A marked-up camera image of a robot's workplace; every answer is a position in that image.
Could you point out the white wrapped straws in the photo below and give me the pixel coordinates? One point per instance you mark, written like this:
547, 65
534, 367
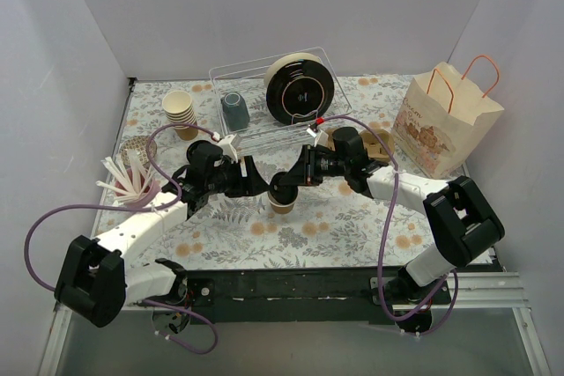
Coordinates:
116, 166

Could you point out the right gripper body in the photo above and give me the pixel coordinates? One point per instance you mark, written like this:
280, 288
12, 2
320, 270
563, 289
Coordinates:
309, 165

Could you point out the floral table mat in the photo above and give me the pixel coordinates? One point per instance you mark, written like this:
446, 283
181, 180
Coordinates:
330, 225

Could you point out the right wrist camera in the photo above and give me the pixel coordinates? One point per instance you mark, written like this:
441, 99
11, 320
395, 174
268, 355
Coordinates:
321, 138

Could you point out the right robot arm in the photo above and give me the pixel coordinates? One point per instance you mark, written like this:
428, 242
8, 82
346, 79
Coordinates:
463, 223

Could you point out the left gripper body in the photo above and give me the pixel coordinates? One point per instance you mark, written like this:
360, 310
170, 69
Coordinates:
242, 174

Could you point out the teal ceramic cup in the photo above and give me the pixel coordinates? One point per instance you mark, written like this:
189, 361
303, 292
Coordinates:
235, 111

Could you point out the black round plate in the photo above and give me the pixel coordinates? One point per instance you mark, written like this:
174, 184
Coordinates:
300, 92

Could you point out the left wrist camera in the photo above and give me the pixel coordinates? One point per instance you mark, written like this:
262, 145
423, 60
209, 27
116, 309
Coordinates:
228, 144

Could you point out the brown paper cup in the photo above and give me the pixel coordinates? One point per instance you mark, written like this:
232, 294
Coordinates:
281, 208

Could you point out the paper takeout bag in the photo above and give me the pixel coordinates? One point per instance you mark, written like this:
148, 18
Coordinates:
443, 117

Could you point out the stack of paper cups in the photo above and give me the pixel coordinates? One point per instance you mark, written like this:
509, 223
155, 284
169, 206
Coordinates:
178, 107

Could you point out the cream plate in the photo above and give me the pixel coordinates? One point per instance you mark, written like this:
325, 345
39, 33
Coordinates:
283, 61

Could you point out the pink straw holder cup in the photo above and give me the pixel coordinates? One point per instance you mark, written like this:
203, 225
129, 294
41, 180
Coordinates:
135, 188

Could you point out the cardboard cup carrier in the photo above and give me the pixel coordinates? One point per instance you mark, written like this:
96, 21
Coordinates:
378, 147

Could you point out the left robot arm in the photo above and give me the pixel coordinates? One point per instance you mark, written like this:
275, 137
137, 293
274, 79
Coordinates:
96, 279

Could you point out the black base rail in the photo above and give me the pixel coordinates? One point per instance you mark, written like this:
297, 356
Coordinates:
285, 295

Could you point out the patterned small bowl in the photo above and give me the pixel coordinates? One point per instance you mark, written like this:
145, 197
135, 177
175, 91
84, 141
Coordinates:
138, 144

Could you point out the clear wire dish rack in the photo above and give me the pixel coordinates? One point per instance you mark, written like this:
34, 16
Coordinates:
263, 131

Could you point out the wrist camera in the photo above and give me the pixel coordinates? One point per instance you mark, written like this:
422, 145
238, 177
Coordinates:
228, 144
321, 138

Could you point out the black coffee lid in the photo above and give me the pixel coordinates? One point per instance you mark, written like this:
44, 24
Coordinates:
283, 195

